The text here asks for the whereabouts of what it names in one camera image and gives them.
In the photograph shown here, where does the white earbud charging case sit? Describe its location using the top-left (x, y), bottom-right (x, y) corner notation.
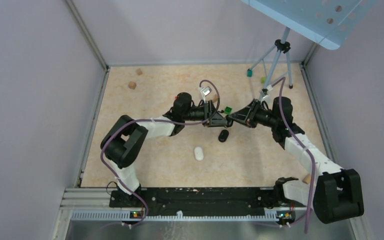
top-left (193, 146), bottom-right (205, 161)

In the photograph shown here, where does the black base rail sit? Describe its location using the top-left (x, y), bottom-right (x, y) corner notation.
top-left (109, 186), bottom-right (307, 218)

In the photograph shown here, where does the tan block near base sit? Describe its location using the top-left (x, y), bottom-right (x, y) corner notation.
top-left (302, 174), bottom-right (312, 185)

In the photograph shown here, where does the teal cube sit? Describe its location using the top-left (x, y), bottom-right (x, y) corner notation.
top-left (246, 69), bottom-right (253, 78)

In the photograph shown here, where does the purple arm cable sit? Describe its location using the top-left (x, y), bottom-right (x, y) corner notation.
top-left (99, 79), bottom-right (221, 229)
top-left (268, 77), bottom-right (318, 235)

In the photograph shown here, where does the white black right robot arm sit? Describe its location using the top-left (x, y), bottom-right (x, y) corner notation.
top-left (226, 96), bottom-right (365, 224)

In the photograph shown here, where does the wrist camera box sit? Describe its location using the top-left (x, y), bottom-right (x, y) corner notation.
top-left (258, 84), bottom-right (273, 102)
top-left (199, 86), bottom-right (212, 103)

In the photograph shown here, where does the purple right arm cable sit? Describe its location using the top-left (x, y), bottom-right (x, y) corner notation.
top-left (268, 77), bottom-right (318, 235)

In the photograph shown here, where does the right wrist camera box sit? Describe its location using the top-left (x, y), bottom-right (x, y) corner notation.
top-left (258, 84), bottom-right (273, 102)

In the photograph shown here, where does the brown wooden arch block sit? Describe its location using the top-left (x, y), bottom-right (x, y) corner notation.
top-left (212, 94), bottom-right (219, 103)

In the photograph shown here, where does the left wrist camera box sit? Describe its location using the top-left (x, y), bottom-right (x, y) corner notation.
top-left (199, 86), bottom-right (212, 103)

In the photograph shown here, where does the green block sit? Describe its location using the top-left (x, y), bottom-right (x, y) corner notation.
top-left (224, 106), bottom-right (232, 114)

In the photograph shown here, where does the grey tripod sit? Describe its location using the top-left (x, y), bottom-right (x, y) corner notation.
top-left (247, 27), bottom-right (294, 89)

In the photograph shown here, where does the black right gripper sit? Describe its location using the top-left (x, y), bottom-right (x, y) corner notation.
top-left (229, 99), bottom-right (278, 129)

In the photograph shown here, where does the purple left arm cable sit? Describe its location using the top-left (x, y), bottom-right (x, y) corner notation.
top-left (99, 79), bottom-right (221, 229)

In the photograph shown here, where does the black earbud charging case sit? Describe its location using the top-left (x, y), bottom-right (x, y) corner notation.
top-left (217, 129), bottom-right (230, 143)

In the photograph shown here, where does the small tan wooden cube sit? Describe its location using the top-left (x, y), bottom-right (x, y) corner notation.
top-left (136, 68), bottom-right (143, 76)

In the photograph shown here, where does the light blue perforated panel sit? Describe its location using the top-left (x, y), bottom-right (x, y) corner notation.
top-left (243, 0), bottom-right (376, 50)

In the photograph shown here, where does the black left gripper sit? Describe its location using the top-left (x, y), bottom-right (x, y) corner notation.
top-left (182, 99), bottom-right (229, 128)

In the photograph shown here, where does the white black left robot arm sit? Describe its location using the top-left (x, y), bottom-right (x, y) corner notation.
top-left (100, 92), bottom-right (233, 207)

